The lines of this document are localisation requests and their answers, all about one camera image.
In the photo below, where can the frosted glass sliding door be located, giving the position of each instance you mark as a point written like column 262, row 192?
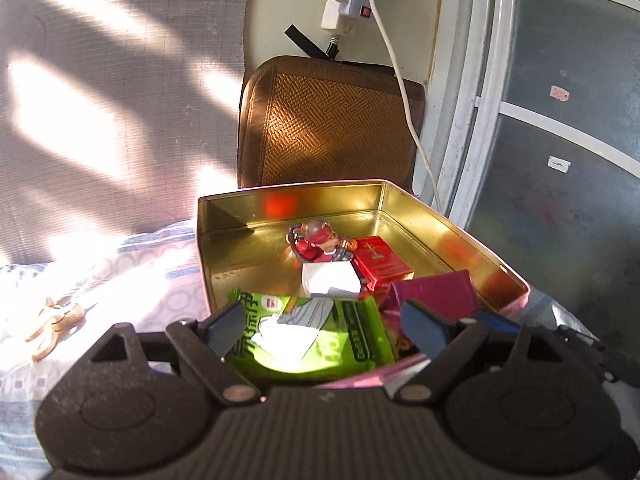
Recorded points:
column 539, row 150

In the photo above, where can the red cigarette pack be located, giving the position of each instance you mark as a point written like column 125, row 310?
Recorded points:
column 378, row 265

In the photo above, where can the green snack packet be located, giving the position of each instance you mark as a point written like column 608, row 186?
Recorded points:
column 296, row 339

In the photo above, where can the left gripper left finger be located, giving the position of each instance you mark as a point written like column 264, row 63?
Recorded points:
column 201, row 347

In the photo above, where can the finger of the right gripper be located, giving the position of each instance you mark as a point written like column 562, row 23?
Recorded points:
column 496, row 322

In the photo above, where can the pink red wallet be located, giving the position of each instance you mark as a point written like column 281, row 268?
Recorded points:
column 452, row 295

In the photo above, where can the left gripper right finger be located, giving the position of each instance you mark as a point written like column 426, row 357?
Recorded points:
column 449, row 345

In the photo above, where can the grey woven headboard mat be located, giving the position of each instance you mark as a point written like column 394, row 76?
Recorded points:
column 116, row 116

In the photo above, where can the pink macaron tin box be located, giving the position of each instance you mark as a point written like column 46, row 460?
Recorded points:
column 242, row 240

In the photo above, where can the red figure keychain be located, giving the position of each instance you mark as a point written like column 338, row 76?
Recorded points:
column 317, row 242

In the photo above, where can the brown woven cushion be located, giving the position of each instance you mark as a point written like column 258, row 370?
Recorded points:
column 306, row 120

